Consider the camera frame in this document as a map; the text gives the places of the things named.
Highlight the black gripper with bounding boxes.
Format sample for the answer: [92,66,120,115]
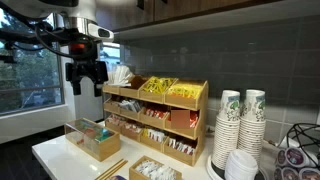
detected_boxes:
[65,59,109,98]

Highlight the thin wooden stirrer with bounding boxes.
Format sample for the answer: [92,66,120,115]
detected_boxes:
[94,158,126,180]
[99,160,129,180]

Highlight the bamboo tiered condiment shelf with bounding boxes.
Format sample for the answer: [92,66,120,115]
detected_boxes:
[102,74,210,167]

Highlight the white wrapped straws bundle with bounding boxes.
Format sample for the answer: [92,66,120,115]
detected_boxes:
[107,64,136,88]

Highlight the small window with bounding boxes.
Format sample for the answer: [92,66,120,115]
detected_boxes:
[99,42,122,72]

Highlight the red white creamer cups pile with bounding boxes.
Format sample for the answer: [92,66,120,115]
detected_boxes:
[124,122,145,134]
[107,114,127,127]

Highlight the red tea bag pile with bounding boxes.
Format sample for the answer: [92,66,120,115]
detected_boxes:
[80,127,97,142]

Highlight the silver packets pile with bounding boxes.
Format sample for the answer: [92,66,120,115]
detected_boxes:
[119,98,143,113]

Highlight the teal tea bag pile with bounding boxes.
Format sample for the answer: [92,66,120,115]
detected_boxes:
[94,127,115,142]

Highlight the bamboo tea box clear lid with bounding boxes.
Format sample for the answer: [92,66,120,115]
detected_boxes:
[64,117,122,163]

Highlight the large window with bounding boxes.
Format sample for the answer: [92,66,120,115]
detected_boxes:
[0,8,65,117]

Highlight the yellow sweetener packets pile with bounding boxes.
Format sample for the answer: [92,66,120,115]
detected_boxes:
[142,76,177,95]
[167,82,204,100]

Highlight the red and white packets pile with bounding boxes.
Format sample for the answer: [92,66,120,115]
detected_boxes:
[144,107,170,121]

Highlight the white and yellow packets pile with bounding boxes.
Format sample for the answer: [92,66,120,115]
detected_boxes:
[142,127,167,143]

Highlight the colourful snack packet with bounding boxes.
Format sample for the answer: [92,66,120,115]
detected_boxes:
[107,174,128,180]

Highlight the small bamboo packet box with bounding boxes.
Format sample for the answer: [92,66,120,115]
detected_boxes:
[128,155,183,180]

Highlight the white sugar packets pile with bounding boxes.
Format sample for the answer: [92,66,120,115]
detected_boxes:
[134,159,178,180]

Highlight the white red print packets pile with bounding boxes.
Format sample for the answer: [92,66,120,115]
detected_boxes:
[167,137,196,156]

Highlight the round cup holder base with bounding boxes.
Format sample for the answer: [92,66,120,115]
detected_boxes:
[205,153,268,180]

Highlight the patterned paper cup stack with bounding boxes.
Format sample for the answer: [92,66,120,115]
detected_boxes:
[210,89,241,172]
[237,88,267,164]

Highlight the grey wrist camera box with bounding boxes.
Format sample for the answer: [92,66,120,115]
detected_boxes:
[87,22,115,43]

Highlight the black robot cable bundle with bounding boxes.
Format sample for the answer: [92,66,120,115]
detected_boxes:
[0,6,99,63]

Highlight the brown wooden wall cabinet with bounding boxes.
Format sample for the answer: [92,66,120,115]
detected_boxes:
[95,0,281,34]

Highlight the black wire basket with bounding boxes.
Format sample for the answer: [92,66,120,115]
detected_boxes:
[285,122,320,168]

